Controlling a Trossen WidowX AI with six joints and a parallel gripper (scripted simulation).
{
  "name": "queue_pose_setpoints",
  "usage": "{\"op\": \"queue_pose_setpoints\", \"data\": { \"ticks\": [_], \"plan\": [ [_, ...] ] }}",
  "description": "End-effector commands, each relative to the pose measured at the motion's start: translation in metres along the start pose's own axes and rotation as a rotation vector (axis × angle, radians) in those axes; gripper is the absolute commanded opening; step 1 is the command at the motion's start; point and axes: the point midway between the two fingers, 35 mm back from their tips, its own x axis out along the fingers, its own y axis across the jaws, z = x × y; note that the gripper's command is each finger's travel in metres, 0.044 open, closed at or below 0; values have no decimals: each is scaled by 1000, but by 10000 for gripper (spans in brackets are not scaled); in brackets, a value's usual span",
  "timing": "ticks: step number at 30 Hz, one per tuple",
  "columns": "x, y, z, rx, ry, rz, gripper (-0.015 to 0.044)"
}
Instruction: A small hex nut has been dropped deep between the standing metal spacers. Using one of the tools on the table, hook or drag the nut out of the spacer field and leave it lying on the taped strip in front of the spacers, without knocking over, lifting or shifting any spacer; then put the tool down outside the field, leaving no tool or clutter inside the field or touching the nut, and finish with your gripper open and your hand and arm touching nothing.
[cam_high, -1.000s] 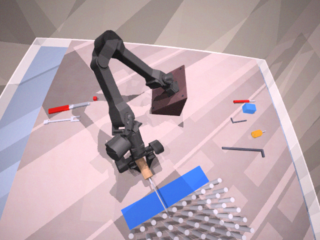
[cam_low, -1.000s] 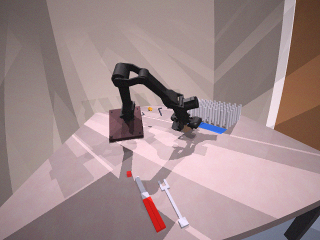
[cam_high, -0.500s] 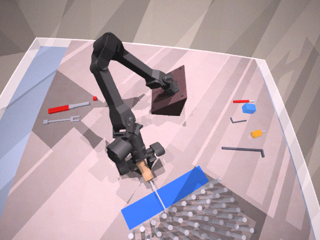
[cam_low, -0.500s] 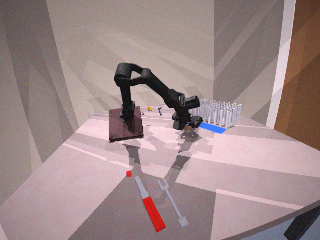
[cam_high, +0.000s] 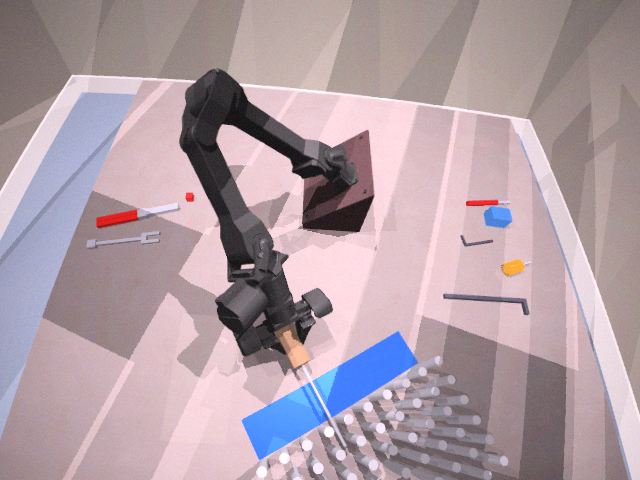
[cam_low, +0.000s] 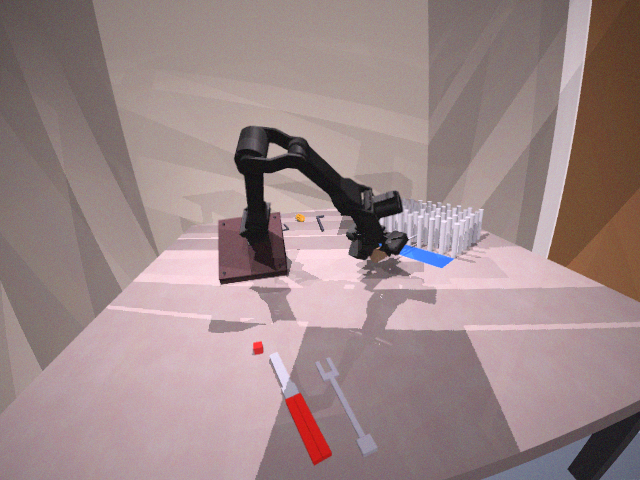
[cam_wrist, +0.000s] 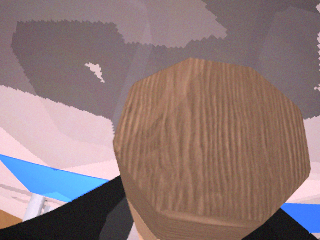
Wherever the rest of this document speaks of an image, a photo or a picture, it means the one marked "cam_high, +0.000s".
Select blue block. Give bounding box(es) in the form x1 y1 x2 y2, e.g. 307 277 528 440
484 206 512 228

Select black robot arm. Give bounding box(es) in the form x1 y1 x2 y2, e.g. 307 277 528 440
179 68 359 334

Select orange ribbed screwdriver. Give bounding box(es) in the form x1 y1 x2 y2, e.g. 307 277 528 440
502 259 532 275

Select blue flat strip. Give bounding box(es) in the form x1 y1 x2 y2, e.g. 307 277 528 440
242 331 418 460

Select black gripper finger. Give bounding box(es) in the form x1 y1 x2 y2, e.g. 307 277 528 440
295 316 316 346
262 333 286 355

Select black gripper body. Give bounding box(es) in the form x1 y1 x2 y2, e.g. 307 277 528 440
233 288 333 356

